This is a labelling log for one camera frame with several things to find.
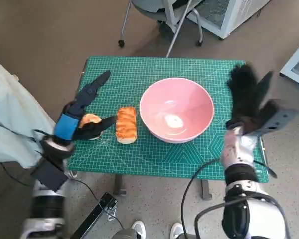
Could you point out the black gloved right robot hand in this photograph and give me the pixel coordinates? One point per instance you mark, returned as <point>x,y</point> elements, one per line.
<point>244,99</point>

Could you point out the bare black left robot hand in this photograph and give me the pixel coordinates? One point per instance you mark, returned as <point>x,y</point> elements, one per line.
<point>66,127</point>

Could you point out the round toy bread bun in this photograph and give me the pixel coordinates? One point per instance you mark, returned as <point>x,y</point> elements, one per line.
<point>89,118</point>

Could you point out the long striped toy bread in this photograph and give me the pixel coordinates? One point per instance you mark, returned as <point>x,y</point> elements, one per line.
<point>125,124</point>

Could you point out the pink bowl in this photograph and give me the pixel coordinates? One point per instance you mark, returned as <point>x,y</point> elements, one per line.
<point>164,99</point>

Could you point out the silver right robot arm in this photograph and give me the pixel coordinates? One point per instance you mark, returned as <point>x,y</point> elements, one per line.
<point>239,149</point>

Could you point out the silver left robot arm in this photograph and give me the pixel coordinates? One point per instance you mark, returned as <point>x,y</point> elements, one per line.
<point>46,204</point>

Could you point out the white unit with grey grille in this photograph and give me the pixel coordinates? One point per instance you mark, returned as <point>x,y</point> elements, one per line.
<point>296,57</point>

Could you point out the black table leg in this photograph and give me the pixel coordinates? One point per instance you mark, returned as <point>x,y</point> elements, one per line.
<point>119,185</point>
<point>206,190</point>

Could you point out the white cabinet with mesh panel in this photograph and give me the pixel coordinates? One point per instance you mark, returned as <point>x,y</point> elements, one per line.
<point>234,15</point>

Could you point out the green cutting mat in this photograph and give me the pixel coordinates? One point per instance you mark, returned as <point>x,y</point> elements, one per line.
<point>152,161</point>

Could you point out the white metal rod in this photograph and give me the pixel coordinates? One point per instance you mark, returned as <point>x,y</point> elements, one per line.
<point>178,30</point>

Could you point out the black metal floor bar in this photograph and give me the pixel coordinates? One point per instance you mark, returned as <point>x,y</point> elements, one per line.
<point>94,219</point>

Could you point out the person's left foot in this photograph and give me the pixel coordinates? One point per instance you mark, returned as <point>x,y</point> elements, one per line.
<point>138,230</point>

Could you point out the person's foot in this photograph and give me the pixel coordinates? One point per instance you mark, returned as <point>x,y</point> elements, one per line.
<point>177,231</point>
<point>138,230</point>

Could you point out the grey office chair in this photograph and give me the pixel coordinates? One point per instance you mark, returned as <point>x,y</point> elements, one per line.
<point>149,7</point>

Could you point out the person's right foot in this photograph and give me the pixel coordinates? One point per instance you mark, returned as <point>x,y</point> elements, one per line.
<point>177,231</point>

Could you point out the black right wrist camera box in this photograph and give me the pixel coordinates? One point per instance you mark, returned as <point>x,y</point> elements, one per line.
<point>281,117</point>

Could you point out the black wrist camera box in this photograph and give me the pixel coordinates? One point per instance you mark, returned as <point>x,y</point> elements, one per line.
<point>48,175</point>
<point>281,117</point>

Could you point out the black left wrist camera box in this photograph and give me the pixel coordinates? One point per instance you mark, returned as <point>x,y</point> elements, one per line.
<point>48,175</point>

